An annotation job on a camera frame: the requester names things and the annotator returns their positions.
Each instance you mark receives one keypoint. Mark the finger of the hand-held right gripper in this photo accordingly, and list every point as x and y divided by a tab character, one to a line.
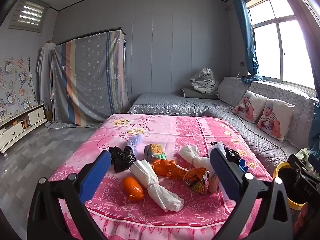
315	161
298	165

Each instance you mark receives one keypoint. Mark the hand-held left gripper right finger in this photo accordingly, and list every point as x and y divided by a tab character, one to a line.
223	175

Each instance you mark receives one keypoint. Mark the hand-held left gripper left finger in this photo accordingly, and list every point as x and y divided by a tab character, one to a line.
96	177

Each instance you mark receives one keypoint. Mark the pink snack packet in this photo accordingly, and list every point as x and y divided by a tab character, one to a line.
213	183

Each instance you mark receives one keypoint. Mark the blue plastic wrapper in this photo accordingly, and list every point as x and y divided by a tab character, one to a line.
242	165

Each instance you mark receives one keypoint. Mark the yellow trash bin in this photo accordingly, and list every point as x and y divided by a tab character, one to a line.
278	171

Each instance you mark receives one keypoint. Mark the black plastic bag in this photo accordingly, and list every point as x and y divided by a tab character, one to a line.
122	158
231	155

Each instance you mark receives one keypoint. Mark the white tissue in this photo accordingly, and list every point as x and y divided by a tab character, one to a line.
192	155
220	145

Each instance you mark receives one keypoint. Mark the orange snack wrapper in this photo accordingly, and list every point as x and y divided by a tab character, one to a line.
175	171

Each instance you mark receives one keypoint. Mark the lavender plastic bag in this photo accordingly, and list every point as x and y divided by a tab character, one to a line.
136	140

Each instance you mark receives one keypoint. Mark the white plastic bag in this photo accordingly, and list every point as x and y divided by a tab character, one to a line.
155	185

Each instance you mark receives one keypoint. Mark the green snack box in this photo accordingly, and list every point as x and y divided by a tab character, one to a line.
153	151

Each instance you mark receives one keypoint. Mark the person's right hand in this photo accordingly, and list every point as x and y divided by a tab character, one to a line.
301	217

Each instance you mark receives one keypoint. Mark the light green cloth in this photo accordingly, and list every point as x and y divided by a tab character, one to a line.
303	152

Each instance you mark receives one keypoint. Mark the baby print cushion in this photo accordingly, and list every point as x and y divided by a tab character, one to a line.
250	105
275	120

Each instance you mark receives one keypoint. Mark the grey quilted sofa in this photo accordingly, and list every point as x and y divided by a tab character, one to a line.
225	115

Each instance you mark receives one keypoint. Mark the pink floral tablecloth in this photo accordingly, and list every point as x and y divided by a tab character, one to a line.
175	130

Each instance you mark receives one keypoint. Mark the grey pillow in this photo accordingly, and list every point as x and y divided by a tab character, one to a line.
192	93

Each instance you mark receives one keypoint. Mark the white low cabinet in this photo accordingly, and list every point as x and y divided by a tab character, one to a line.
12	132

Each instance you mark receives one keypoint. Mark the white tiger plush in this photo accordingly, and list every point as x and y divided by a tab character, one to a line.
206	80

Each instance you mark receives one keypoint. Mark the striped grey bed sheet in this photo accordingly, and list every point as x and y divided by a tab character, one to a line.
87	80

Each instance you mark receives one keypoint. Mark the white hanging cloth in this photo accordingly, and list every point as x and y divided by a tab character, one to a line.
45	67

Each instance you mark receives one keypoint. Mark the window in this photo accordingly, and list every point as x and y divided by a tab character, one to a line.
275	42

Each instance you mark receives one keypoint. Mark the blue curtain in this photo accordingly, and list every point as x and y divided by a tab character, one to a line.
247	42

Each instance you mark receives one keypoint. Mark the cartoon wall poster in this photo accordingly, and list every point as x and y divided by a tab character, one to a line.
15	87

